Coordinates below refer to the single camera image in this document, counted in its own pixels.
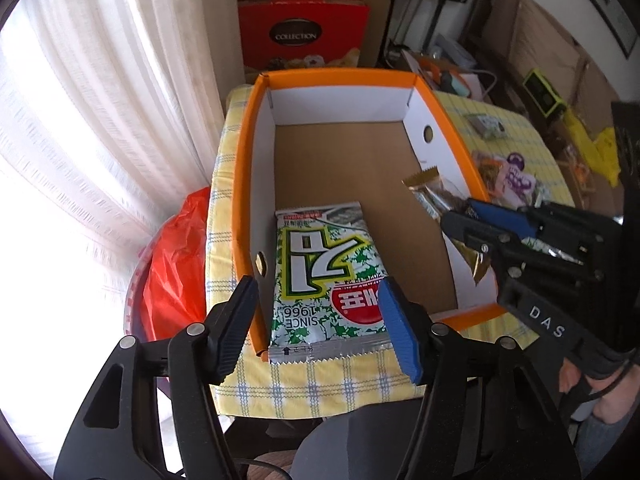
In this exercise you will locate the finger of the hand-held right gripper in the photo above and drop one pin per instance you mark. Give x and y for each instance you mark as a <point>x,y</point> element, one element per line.
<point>475,237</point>
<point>500,216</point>

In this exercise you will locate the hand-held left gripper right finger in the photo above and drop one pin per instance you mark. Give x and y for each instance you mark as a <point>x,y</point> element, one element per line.
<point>400,330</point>

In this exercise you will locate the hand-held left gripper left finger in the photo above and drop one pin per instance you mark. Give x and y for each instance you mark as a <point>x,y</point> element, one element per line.
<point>240,320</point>

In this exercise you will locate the purple cap drink pouch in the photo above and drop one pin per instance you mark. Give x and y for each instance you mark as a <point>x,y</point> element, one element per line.
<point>517,175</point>

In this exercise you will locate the gold snack bar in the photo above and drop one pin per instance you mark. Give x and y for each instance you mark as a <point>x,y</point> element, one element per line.
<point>425,180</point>

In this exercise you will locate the green edged brownie packet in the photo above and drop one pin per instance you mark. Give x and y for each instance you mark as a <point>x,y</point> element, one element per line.
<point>485,125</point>

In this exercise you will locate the large green white seaweed packet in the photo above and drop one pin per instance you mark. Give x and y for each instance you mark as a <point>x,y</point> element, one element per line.
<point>320,260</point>

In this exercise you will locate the orange cardboard box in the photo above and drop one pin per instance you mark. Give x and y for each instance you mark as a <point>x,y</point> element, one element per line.
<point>350,170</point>

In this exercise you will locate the person's right forearm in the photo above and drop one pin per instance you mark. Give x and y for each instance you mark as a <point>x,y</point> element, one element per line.
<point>610,450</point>

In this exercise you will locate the person's right hand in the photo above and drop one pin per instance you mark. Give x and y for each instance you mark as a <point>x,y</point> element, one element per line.
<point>617,405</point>

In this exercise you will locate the red plastic bag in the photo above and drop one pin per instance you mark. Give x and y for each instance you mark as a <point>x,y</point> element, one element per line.
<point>170,270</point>

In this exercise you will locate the yellow plaid tablecloth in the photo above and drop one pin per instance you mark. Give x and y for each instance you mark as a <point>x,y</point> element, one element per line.
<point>320,390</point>

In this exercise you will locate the yellow plastic bag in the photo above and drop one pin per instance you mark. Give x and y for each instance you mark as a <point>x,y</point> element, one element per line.
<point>605,157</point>

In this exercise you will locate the lime green power station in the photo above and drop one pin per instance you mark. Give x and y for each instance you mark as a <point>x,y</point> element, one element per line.
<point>542,92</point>

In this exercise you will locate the orange teal device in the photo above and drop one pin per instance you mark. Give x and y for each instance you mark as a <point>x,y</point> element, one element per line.
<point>445,77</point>

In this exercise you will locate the grey blue carton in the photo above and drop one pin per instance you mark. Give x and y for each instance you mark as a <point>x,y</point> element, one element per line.
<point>452,50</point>

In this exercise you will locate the white flap cardboard box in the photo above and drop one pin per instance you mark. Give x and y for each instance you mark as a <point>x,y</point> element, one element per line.
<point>415,62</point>

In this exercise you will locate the brown sofa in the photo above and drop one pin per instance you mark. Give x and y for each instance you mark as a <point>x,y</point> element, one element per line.
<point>540,30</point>

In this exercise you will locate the white sheer curtain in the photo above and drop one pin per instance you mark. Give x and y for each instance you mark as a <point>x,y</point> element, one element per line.
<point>100,110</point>

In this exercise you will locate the red cookie gift box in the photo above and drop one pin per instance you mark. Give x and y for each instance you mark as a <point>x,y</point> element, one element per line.
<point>255,30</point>

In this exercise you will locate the framed wall painting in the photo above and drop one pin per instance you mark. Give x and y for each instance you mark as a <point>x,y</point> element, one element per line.
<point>610,5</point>

